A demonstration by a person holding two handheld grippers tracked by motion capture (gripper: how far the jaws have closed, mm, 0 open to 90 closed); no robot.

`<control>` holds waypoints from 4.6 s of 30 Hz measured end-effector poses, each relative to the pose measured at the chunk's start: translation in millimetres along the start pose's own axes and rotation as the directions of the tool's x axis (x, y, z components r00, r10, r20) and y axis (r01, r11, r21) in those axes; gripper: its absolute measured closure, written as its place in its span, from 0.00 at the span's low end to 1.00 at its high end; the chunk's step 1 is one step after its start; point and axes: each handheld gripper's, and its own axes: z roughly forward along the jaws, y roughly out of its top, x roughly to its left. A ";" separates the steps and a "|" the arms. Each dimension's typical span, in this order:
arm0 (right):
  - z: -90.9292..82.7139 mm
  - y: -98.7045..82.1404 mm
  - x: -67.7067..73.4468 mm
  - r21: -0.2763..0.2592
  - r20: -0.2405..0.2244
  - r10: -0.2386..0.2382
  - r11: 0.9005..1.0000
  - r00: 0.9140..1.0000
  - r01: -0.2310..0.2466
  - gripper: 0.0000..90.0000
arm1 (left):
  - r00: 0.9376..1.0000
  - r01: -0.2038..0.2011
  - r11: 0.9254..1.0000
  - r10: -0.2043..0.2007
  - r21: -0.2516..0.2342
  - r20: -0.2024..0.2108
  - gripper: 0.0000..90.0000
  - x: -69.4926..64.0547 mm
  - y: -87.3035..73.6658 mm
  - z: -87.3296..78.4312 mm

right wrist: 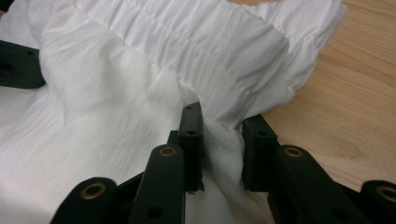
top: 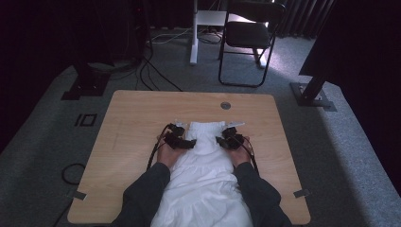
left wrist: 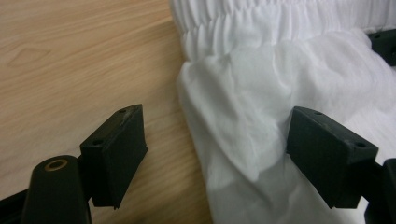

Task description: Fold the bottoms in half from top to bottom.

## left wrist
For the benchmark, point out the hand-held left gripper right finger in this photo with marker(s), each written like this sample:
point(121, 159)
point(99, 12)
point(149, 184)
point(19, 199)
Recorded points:
point(330, 158)

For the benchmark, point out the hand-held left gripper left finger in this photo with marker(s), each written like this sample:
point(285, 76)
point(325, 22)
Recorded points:
point(115, 158)

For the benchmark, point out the white pleated skirt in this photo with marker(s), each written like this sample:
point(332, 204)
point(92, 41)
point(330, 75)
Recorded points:
point(280, 77)

